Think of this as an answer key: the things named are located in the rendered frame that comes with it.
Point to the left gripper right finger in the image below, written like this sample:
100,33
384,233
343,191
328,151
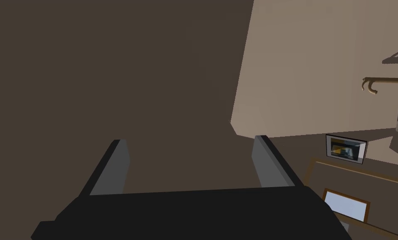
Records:
271,166

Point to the brown framed window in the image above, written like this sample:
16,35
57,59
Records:
347,206

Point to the white framed wall picture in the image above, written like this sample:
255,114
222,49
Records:
346,149

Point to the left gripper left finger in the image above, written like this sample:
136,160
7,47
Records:
111,173

